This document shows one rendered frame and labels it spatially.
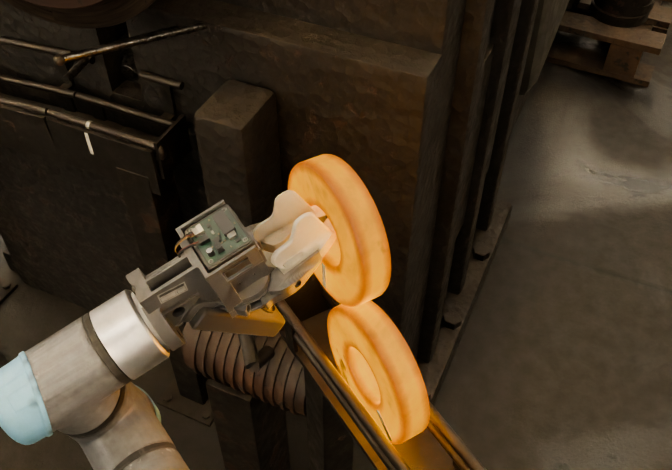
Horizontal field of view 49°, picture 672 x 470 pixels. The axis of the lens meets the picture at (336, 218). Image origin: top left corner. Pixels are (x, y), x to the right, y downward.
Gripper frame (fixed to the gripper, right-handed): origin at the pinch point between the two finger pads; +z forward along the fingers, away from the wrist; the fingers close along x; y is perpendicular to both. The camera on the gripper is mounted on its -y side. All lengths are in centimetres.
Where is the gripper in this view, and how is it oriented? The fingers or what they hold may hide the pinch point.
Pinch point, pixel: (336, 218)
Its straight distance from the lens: 73.4
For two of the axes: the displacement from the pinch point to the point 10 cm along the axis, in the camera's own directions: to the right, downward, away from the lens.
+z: 8.3, -5.3, 1.6
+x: -5.1, -6.1, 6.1
